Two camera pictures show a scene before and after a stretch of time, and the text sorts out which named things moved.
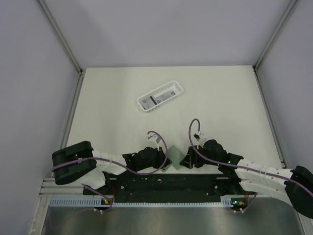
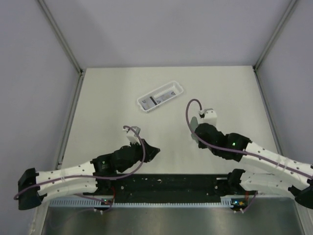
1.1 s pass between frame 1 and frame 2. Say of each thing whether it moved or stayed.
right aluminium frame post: stayed
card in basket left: stayed
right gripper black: moved
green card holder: moved
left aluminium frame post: stayed
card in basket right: stayed
